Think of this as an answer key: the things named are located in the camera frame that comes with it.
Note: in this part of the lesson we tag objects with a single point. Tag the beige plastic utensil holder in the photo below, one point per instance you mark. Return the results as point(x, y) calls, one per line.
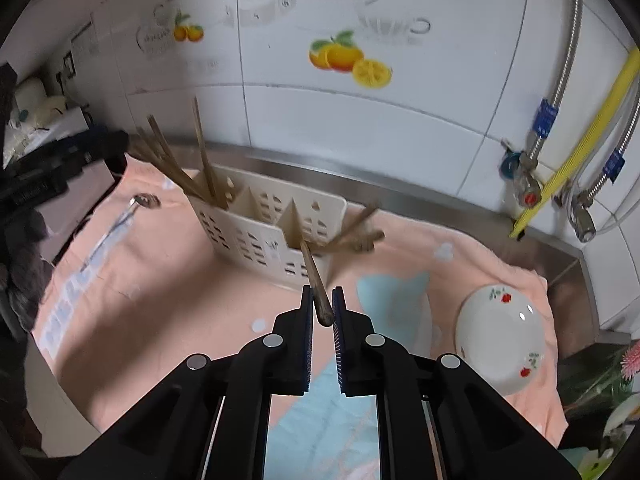
point(250, 205)

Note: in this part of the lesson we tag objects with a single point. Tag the person's left forearm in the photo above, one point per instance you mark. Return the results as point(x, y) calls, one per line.
point(20, 280)

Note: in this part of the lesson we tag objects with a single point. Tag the pink bottle brush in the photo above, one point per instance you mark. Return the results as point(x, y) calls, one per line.
point(631, 360)

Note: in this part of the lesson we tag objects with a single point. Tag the teapot and orange wall decal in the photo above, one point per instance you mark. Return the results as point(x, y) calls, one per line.
point(345, 57)

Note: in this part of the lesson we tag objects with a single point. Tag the white floral bowl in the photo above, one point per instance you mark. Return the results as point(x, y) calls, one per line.
point(495, 330)

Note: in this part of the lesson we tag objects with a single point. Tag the metal valve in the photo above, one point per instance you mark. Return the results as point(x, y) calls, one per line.
point(582, 217)

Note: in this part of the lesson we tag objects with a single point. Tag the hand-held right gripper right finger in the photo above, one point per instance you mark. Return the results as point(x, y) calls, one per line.
point(339, 340)

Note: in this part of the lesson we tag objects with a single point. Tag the paper wall label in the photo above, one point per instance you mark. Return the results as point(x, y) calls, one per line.
point(82, 40)

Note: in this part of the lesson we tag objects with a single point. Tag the metal spoon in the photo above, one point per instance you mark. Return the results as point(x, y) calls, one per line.
point(146, 201)

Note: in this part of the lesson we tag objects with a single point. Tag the white microwave oven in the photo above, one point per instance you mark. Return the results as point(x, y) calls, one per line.
point(85, 200)

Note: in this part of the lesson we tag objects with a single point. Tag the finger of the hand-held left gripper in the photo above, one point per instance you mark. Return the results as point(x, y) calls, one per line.
point(100, 145)

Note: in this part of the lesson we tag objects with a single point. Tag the long brown chopstick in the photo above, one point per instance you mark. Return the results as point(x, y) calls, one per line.
point(172, 149)
point(360, 222)
point(160, 159)
point(205, 155)
point(155, 169)
point(317, 290)

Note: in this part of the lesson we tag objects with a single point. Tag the glass jar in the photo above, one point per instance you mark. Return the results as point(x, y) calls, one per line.
point(595, 385)

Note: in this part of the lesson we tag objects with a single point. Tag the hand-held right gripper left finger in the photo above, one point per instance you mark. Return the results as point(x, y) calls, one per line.
point(306, 340)

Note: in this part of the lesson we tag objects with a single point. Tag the orange printed towel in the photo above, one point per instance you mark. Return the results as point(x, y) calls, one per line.
point(150, 300)

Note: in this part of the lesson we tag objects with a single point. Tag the beige kitchen appliance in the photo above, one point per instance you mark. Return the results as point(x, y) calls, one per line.
point(35, 95)

